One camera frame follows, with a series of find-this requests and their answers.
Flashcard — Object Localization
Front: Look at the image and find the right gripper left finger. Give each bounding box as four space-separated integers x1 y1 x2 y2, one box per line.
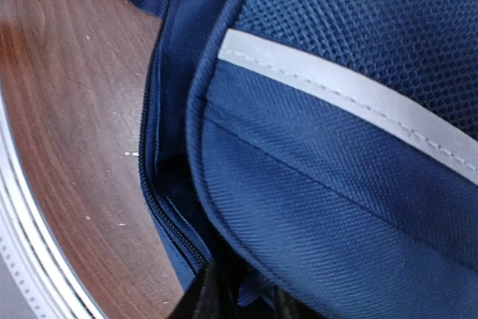
177 263 238 319

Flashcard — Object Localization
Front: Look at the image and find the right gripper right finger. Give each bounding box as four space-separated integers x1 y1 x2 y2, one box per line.
274 287 310 319

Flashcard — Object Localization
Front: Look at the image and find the navy blue student backpack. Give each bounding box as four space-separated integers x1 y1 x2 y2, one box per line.
130 0 477 318

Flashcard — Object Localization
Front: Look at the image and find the front aluminium rail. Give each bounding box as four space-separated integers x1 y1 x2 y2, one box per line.
1 105 106 318

